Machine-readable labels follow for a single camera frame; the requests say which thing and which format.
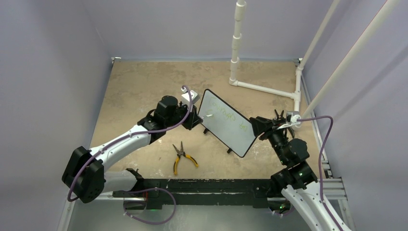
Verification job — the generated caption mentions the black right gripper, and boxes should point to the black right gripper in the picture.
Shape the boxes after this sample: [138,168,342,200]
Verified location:
[249,116,288,164]

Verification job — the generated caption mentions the black-framed whiteboard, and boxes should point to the black-framed whiteboard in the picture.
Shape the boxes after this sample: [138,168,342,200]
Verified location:
[198,89,255,158]

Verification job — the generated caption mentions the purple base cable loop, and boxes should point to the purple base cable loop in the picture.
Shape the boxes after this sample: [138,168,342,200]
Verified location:
[123,188,177,226]

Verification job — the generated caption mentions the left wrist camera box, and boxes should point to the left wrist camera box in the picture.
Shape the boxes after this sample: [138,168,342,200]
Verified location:
[181,90,201,105]

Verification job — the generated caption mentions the white PVC pipe frame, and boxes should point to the white PVC pipe frame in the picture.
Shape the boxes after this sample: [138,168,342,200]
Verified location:
[229,0,401,130]

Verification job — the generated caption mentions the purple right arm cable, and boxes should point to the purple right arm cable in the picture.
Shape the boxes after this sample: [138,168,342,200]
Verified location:
[297,115,345,231]

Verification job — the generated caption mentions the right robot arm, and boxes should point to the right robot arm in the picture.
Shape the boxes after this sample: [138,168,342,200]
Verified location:
[249,115,349,231]

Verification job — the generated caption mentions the yellow-handled pliers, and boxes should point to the yellow-handled pliers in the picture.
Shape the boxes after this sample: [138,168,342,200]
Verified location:
[172,141,199,176]

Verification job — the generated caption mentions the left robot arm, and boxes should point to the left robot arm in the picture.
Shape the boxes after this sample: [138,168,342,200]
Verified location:
[62,91,203,203]

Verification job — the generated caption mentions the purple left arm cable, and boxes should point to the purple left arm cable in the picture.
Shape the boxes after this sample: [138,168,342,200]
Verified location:
[67,85,193,203]

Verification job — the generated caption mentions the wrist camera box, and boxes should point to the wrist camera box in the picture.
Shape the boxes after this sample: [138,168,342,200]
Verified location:
[181,90,201,105]
[278,111,301,129]

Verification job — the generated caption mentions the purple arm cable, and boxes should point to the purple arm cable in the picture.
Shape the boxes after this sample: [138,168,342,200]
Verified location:
[297,115,345,231]
[67,85,193,203]

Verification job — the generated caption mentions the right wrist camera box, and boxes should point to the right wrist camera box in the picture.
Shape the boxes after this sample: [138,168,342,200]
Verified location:
[278,111,301,129]

